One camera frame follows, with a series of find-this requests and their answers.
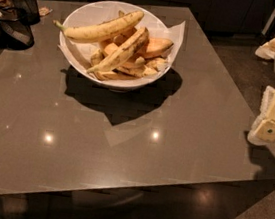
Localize orange sweet potato piece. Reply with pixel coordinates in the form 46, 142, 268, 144
139, 37, 173, 59

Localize long upper yellow banana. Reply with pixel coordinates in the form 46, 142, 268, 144
53, 11, 144, 43

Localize black mesh basket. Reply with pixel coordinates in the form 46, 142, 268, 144
13, 0, 40, 25

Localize small crumpled wrapper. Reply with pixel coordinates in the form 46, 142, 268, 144
38, 6, 52, 16

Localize bottom banana in bowl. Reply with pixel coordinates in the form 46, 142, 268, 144
94, 71, 135, 81

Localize white bowl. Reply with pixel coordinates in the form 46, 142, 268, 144
58, 1, 185, 92

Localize dark tray with items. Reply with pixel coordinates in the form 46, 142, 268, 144
0, 0, 35, 50

